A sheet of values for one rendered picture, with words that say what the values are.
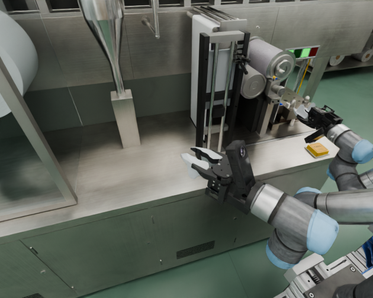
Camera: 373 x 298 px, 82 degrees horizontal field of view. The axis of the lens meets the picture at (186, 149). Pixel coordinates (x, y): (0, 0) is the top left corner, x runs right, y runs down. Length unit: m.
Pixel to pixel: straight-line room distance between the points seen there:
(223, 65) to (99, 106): 0.74
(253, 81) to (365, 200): 0.69
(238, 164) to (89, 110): 1.02
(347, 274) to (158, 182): 0.75
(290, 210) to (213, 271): 1.29
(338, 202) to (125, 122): 0.85
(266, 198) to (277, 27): 1.14
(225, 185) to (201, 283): 1.24
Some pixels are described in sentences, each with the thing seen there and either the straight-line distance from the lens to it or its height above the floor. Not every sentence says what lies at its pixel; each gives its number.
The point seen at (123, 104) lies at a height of 1.14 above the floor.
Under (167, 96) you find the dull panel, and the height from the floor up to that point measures 1.01.
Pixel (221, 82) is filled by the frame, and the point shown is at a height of 1.27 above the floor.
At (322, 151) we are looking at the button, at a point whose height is 0.92.
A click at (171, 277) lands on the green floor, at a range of 1.70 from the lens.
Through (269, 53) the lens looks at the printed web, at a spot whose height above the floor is 1.30.
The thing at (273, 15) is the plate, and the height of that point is 1.40.
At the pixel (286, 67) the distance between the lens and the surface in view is 1.13.
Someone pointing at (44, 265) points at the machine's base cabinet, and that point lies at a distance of 1.28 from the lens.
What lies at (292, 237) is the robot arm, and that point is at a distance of 0.50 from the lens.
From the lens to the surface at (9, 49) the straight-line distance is 0.79.
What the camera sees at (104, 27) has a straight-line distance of 0.88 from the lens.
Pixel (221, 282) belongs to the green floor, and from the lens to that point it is 1.71.
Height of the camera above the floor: 1.62
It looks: 41 degrees down
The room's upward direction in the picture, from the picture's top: straight up
